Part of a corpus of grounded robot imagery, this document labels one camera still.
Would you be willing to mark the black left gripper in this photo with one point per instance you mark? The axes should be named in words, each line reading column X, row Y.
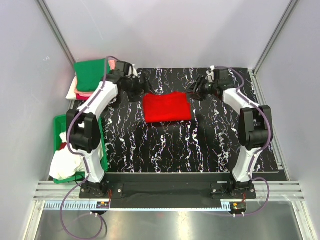
column 137, row 95

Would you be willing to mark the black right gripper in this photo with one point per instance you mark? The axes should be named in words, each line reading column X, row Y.
column 200, row 82

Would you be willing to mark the red t-shirt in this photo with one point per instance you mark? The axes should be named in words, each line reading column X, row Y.
column 171, row 107

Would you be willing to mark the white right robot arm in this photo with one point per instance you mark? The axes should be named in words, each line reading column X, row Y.
column 255, row 126

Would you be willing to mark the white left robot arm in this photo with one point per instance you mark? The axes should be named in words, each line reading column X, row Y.
column 83, row 131

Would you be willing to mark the folded green t-shirt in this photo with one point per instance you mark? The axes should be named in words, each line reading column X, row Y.
column 89, row 74

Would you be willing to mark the folded magenta t-shirt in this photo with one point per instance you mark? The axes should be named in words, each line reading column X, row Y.
column 83, row 96

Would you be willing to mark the folded white t-shirt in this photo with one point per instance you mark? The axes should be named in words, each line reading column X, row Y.
column 71, row 95

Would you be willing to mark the green plastic bin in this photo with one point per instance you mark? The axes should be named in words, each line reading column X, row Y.
column 59, row 126

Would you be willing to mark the dark red garment in bin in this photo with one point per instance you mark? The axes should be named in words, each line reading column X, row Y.
column 63, row 146

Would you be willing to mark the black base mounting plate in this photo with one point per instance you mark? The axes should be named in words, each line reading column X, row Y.
column 168, row 190

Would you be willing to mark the crumpled white t-shirt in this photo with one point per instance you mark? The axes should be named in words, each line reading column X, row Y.
column 69, row 161

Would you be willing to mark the aluminium frame rail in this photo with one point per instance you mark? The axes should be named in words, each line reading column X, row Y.
column 63, row 196

